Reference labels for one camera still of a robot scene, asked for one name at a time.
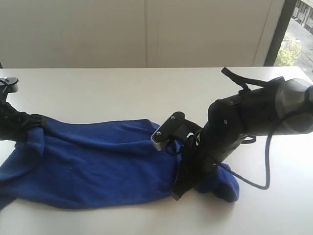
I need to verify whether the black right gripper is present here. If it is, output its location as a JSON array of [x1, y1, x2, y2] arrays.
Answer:
[[172, 99, 246, 201]]

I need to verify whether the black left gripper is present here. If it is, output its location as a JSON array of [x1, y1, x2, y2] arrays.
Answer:
[[0, 99, 47, 141]]

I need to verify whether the blue microfibre towel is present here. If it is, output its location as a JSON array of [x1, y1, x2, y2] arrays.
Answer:
[[0, 117, 241, 211]]

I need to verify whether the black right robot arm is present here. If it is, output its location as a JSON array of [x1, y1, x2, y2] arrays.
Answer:
[[172, 75, 313, 202]]

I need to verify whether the green tree outside window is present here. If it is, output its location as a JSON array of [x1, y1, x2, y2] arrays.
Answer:
[[274, 40, 302, 67]]

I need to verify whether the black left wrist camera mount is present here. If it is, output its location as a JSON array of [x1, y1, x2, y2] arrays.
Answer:
[[0, 77, 19, 101]]

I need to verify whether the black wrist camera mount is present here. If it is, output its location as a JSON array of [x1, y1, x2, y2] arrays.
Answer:
[[0, 77, 19, 101], [151, 111, 202, 156]]

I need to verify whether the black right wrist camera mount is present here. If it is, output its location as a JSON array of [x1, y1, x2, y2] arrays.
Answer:
[[151, 111, 202, 156]]

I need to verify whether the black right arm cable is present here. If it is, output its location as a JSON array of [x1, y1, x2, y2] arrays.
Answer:
[[221, 67, 306, 190]]

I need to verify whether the dark window frame post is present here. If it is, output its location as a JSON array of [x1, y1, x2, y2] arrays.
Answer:
[[264, 0, 296, 67]]

